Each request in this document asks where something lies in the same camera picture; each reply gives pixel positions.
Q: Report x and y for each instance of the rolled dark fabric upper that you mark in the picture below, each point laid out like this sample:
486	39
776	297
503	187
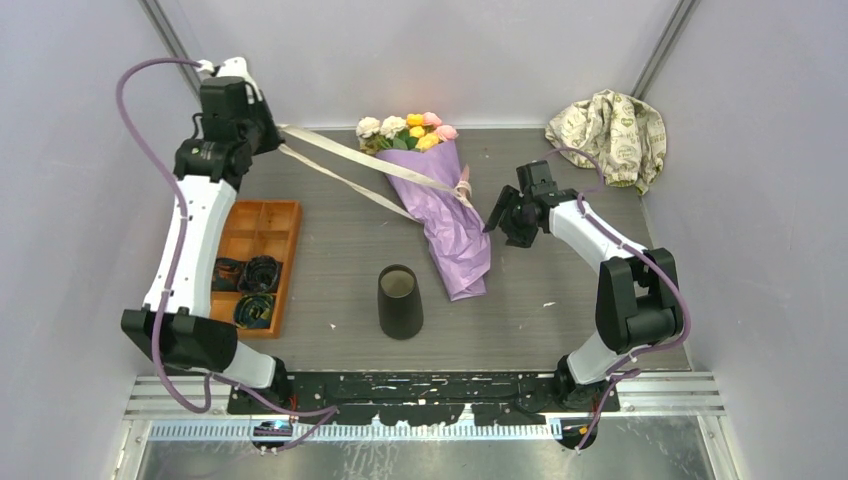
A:
261	274

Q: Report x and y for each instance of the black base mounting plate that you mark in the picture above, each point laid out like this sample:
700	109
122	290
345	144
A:
439	398

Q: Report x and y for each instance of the dark cylindrical vase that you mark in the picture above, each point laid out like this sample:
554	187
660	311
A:
400	310

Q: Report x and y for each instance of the patterned cream cloth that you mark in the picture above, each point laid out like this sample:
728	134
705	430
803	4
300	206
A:
625	135

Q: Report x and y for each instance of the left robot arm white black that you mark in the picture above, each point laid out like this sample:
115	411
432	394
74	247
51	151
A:
173	326

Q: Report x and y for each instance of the orange compartment tray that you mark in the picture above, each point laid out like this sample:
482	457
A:
253	228

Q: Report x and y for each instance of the rolled dark fabric middle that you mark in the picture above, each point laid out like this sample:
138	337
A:
226	275

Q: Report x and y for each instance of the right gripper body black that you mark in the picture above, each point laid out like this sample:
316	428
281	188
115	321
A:
515	221

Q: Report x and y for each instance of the purple flower bouquet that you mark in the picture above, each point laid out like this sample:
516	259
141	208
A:
424	144

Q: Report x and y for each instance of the rolled dark fabric lower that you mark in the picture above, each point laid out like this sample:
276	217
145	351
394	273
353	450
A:
254	311

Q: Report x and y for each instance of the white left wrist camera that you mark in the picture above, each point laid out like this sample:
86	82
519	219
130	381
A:
232	67

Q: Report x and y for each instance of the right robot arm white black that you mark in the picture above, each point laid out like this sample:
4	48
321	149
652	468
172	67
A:
638	303

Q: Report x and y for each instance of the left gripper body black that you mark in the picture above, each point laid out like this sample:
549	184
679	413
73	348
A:
260	130

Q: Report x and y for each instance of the rolled dark fabric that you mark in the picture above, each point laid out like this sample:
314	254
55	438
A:
226	275
254	311
261	274

